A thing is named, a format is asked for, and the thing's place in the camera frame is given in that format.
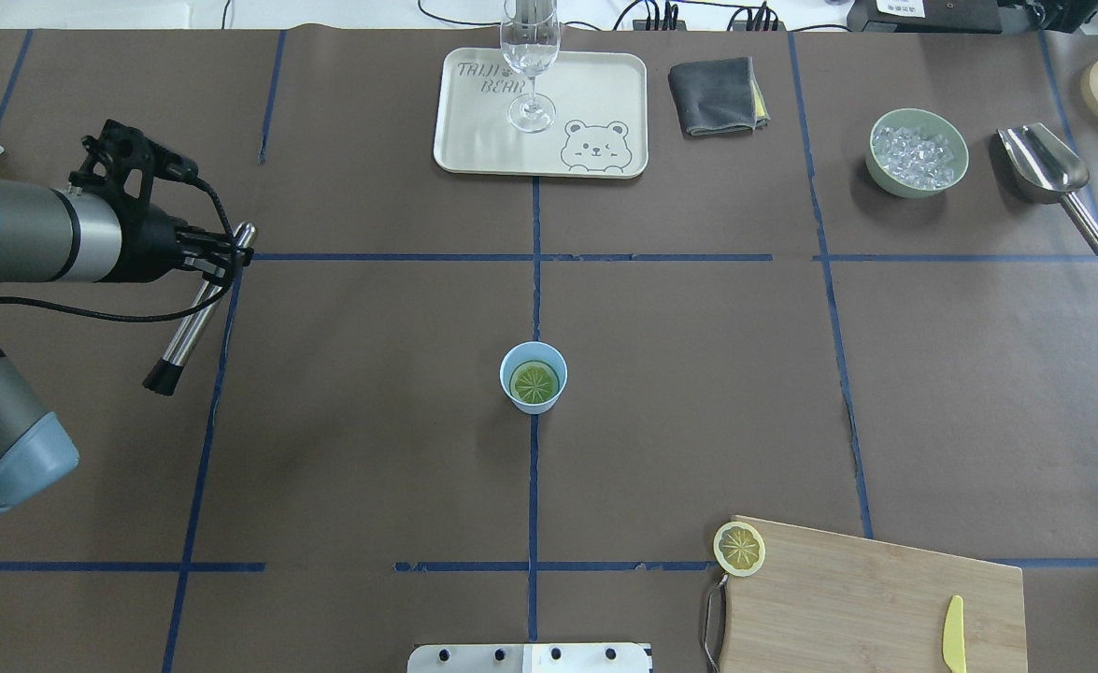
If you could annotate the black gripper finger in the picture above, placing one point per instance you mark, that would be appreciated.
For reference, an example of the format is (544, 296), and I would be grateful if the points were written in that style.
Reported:
(219, 257)

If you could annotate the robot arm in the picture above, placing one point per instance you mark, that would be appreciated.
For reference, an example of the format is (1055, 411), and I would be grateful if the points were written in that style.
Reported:
(113, 227)

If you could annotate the grey folded cloth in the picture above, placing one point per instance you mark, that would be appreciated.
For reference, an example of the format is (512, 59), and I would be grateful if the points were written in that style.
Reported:
(718, 97)

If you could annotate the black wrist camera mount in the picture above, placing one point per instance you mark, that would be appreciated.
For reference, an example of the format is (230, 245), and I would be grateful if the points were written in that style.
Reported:
(121, 166)

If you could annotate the light blue plastic cup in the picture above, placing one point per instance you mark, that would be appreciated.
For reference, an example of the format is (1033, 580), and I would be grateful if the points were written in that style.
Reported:
(533, 351)

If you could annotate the lemon slice on board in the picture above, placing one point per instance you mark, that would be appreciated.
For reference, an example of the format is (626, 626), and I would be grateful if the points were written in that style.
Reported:
(739, 549)

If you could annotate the green bowl of ice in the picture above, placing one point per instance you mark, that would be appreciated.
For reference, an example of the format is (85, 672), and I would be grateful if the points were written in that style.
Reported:
(915, 153)

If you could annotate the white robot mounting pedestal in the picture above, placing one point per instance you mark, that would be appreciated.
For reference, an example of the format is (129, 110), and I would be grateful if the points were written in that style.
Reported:
(532, 657)

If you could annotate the bamboo cutting board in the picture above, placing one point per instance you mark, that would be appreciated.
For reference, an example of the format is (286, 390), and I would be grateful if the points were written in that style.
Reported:
(829, 602)

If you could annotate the metal ice scoop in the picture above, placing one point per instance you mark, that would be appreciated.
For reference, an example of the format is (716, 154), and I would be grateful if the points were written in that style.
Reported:
(1047, 171)

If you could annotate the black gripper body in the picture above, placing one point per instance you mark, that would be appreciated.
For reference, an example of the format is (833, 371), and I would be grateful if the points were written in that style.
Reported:
(149, 245)

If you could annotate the metal muddler stick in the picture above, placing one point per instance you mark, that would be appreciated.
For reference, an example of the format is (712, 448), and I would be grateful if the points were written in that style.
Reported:
(163, 377)

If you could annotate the clear wine glass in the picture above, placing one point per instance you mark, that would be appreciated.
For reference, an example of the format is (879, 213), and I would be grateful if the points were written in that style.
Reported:
(530, 41)

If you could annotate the yellow plastic knife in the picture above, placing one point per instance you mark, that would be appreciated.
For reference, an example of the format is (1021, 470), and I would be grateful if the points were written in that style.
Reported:
(953, 649)

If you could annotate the cream bear tray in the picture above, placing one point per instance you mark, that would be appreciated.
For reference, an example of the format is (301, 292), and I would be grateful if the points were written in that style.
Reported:
(599, 107)

